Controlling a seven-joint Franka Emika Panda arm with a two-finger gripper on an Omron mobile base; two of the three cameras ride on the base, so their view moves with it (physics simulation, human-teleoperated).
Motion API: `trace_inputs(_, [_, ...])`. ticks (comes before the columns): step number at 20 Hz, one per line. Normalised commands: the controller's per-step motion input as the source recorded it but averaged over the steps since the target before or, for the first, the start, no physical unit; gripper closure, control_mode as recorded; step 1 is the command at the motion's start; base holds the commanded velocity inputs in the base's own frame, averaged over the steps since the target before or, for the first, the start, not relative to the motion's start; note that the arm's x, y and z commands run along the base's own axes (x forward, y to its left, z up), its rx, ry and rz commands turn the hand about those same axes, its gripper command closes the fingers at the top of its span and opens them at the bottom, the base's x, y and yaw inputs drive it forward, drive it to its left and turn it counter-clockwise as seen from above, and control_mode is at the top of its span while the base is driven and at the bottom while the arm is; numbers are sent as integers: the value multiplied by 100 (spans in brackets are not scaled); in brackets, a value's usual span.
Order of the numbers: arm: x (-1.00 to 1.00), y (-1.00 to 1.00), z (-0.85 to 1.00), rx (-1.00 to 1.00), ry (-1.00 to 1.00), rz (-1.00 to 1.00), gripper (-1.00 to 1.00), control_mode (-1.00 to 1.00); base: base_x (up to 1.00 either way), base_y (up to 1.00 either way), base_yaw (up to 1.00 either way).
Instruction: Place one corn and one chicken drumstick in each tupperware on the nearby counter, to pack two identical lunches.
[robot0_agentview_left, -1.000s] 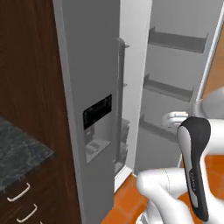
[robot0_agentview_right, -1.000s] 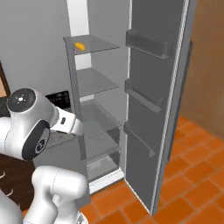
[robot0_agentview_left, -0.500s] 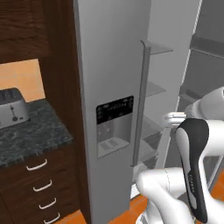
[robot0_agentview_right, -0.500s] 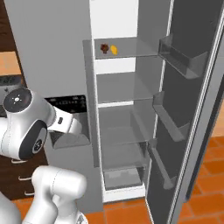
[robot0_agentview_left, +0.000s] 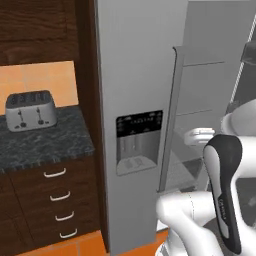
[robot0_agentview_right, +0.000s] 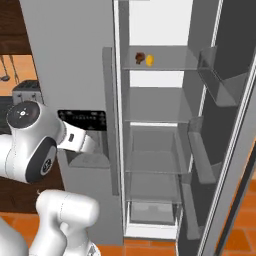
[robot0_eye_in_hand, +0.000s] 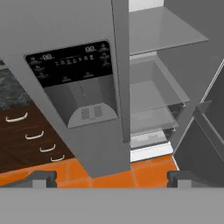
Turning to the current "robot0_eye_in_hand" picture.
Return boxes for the grey open fridge door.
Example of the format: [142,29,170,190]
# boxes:
[171,58,224,188]

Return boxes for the grey fridge body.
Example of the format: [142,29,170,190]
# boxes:
[128,0,224,163]

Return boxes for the white fridge bottom drawer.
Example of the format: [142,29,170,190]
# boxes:
[129,129,177,163]

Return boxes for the clear fridge crisper drawer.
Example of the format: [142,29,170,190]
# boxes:
[129,55,192,116]

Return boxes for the white curved drawer handle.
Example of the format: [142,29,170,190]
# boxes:
[50,154,66,163]
[38,143,57,154]
[4,112,29,123]
[24,130,46,141]

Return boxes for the dark wood drawer front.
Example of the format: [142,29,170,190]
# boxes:
[0,101,50,133]
[0,122,60,151]
[0,151,76,175]
[0,139,69,165]

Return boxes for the grey fridge door bin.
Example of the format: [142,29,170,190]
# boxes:
[193,100,224,154]

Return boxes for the grey glass fridge shelf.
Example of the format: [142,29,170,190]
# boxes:
[129,6,210,57]
[129,106,179,137]

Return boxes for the grey fridge door with dispenser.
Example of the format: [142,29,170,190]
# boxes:
[0,0,131,179]

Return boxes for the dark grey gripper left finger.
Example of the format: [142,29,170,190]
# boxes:
[1,170,59,189]

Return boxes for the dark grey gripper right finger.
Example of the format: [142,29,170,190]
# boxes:
[166,170,217,189]

